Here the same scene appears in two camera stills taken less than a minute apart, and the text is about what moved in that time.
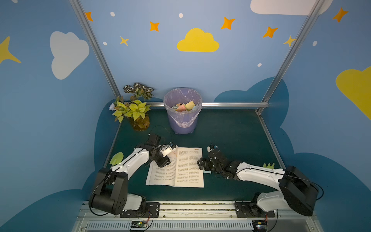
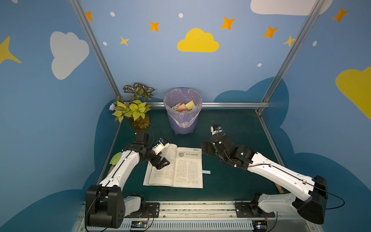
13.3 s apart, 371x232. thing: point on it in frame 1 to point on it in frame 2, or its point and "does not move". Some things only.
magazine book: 182,171 does not move
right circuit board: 259,225 does not move
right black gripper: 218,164 to 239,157
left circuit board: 139,224 does not move
